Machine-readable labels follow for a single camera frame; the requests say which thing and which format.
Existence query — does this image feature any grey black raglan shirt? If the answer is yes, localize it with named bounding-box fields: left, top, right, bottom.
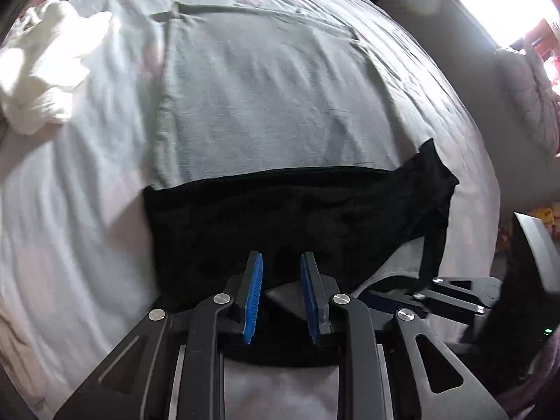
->
left=143, top=4, right=457, bottom=312

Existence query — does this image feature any beige garment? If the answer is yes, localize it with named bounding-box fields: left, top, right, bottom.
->
left=0, top=300, right=47, bottom=408

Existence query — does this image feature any colourful plush toy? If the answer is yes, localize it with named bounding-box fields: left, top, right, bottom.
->
left=530, top=202, right=560, bottom=240

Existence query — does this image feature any white pink bed sheet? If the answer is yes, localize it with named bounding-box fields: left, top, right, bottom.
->
left=1, top=0, right=500, bottom=419

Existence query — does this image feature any white quilted duvet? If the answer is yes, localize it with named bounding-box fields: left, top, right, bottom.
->
left=495, top=44, right=559, bottom=158

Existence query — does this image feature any cream white blanket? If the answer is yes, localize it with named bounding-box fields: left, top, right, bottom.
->
left=1, top=0, right=112, bottom=135

